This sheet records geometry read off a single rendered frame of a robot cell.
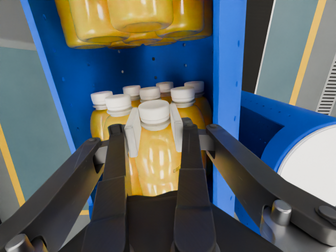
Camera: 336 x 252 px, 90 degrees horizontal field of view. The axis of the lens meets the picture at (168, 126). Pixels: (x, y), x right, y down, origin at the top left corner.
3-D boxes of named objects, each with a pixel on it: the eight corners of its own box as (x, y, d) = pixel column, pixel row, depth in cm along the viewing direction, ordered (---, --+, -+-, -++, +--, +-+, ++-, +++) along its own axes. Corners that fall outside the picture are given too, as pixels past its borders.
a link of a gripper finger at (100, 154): (126, 161, 14) (88, 166, 13) (132, 136, 18) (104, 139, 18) (122, 145, 13) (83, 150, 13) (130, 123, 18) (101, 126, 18)
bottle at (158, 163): (139, 213, 30) (117, 119, 22) (168, 190, 34) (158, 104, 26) (165, 242, 26) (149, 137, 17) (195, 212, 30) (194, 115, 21)
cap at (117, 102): (115, 105, 29) (113, 95, 29) (136, 105, 28) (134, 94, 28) (102, 112, 26) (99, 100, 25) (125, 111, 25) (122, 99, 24)
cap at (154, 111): (134, 120, 22) (132, 107, 21) (157, 111, 24) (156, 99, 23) (152, 128, 19) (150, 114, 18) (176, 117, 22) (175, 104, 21)
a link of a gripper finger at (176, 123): (174, 122, 14) (182, 121, 15) (169, 103, 21) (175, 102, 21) (176, 152, 16) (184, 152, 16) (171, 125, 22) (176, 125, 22)
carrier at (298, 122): (225, 76, 122) (190, 95, 125) (373, 101, 40) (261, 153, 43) (238, 110, 132) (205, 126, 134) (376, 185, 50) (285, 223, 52)
